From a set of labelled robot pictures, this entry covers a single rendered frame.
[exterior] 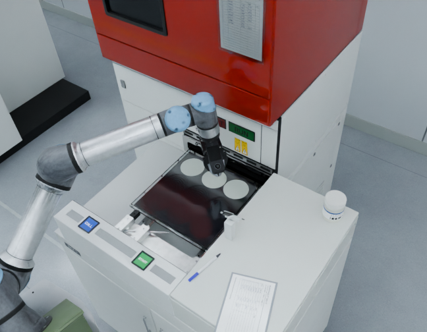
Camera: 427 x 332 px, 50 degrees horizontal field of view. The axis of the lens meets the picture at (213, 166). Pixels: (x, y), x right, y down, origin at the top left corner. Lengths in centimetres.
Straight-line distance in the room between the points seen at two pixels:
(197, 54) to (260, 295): 80
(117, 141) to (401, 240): 195
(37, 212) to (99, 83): 258
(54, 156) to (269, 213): 74
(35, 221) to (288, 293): 82
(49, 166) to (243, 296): 69
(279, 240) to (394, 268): 129
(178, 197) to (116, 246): 32
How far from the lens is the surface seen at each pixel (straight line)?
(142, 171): 201
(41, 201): 154
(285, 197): 168
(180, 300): 146
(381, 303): 263
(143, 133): 135
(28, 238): 158
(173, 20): 157
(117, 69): 205
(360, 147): 333
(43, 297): 176
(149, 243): 169
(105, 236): 165
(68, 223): 172
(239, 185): 180
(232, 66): 149
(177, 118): 133
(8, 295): 151
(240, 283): 147
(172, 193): 179
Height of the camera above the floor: 225
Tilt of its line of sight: 46 degrees down
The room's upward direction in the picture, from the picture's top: 4 degrees counter-clockwise
